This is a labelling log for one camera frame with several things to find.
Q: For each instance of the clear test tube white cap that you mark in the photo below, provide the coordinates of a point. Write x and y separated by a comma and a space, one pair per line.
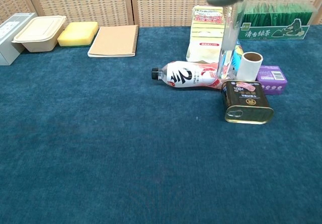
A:
227, 45

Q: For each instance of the yellow snack bag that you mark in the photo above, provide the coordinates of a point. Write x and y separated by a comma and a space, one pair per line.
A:
205, 32

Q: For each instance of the blue cling film box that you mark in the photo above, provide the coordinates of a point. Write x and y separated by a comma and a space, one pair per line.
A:
238, 55

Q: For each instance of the clear box green tea bags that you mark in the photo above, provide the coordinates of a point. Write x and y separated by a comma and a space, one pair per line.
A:
276, 30

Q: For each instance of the white paper roll cardboard core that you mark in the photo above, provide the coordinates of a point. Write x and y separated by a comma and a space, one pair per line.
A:
247, 69

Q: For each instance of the plastic bottle white red label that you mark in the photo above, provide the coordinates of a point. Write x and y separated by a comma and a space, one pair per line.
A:
191, 75

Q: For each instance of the purple cardboard box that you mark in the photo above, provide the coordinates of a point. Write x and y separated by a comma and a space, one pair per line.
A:
274, 83

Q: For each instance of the black gold luncheon meat can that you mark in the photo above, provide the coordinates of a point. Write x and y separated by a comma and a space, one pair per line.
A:
246, 100

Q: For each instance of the kraft spiral notebook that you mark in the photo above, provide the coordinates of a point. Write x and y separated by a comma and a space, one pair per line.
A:
113, 41

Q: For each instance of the woven wooden folding screen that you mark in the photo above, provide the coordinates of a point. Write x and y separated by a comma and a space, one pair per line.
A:
83, 2

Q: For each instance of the yellow sponge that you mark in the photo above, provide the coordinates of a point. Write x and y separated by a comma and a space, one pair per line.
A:
73, 39
83, 24

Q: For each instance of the blue carpet table cover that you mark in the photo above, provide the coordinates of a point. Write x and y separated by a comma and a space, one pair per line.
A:
100, 133

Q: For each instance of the beige lidded food container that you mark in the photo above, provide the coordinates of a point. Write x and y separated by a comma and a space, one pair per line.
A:
37, 32

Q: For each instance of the grey power strip box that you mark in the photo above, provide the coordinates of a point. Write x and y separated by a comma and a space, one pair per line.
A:
10, 30

